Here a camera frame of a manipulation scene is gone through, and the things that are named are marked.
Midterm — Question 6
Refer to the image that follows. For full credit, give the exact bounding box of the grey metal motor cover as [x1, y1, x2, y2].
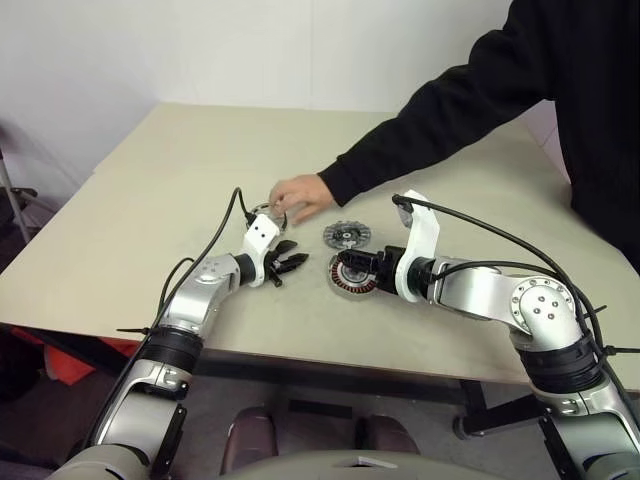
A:
[322, 219, 372, 250]

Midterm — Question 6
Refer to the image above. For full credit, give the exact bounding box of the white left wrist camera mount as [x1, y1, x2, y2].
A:
[241, 211, 282, 290]

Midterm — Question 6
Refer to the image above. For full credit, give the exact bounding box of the black metal table frame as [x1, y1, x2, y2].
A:
[192, 349, 547, 442]

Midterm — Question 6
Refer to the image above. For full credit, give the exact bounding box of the red orange bag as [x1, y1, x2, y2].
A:
[9, 327, 97, 387]

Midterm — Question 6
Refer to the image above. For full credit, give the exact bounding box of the grey robot torso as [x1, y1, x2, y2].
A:
[219, 448, 551, 480]

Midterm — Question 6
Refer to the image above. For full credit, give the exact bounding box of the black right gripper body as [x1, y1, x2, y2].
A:
[372, 244, 406, 295]

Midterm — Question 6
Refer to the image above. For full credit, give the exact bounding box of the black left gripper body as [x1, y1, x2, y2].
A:
[262, 248, 285, 291]

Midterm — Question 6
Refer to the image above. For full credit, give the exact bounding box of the black ring motor rotor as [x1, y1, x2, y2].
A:
[249, 200, 290, 232]

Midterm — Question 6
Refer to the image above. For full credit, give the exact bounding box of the motor stator with copper windings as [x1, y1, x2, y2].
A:
[327, 249, 387, 300]

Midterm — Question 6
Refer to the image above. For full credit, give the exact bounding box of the person's black sleeved arm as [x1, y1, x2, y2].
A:
[317, 0, 566, 209]

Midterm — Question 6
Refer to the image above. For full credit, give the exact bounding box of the dark maroon rounded shape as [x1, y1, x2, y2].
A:
[354, 414, 422, 457]
[221, 406, 279, 474]

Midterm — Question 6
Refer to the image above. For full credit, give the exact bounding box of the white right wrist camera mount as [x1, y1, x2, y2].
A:
[394, 189, 442, 304]

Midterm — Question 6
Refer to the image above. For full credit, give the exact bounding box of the person's black sweater torso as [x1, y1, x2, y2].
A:
[499, 0, 640, 274]

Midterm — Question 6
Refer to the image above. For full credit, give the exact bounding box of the grey metal stand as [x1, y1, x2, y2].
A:
[0, 124, 57, 242]

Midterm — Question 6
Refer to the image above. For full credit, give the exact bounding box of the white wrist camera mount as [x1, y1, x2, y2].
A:
[394, 189, 442, 304]
[241, 211, 282, 290]

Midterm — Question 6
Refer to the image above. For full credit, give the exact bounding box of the person's bare hand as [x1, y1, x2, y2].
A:
[268, 172, 336, 227]

